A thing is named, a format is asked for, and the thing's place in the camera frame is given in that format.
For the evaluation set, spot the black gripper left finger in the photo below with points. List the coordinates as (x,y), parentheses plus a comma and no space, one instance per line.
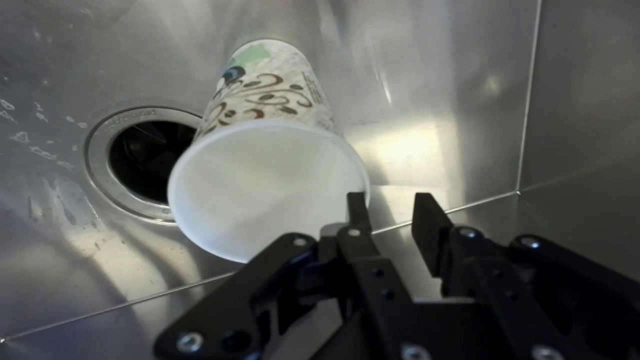
(361,266)

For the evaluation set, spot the round metal sink drain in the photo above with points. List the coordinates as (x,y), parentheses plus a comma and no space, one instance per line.
(142,167)

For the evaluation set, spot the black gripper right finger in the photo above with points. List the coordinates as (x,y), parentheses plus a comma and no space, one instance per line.
(507,280)

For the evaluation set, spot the patterned white paper cup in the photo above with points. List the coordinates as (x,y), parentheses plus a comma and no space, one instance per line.
(266,181)

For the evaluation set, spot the stainless steel sink basin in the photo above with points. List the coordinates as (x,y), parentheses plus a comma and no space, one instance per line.
(467,87)

